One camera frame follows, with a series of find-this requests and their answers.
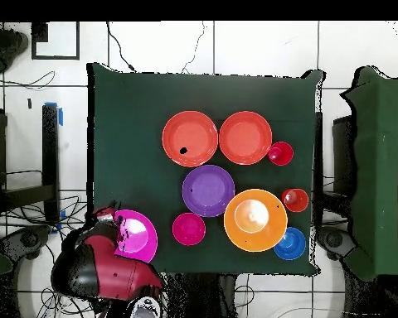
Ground small dark blue bowl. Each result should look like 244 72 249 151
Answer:
273 226 307 261

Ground black metal frame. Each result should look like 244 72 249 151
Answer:
0 104 61 226
321 113 356 213

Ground large pink bowl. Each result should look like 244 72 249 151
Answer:
113 209 159 264

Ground orange-red shallow bowl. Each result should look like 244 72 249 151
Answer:
218 110 274 166
161 110 219 168

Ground dark green table cloth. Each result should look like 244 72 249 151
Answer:
85 62 326 277

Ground orange cup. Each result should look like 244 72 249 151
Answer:
281 187 310 214

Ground black square tape outline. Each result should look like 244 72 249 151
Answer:
31 21 80 60

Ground person's foot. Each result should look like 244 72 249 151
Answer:
0 24 30 69

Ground small crimson bowl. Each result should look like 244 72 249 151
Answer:
172 212 207 247

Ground purple bowl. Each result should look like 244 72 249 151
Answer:
181 164 236 219

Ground red cup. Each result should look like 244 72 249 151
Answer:
267 141 294 166

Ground thin black floor cable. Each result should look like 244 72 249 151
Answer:
182 21 206 74
0 70 56 90
105 21 136 72

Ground large orange bowl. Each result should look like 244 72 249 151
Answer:
223 188 289 253

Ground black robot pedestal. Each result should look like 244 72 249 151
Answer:
167 272 238 318

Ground black office chair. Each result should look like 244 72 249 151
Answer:
0 224 52 266
316 224 357 263

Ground tangled floor cables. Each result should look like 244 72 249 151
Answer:
0 195 97 318

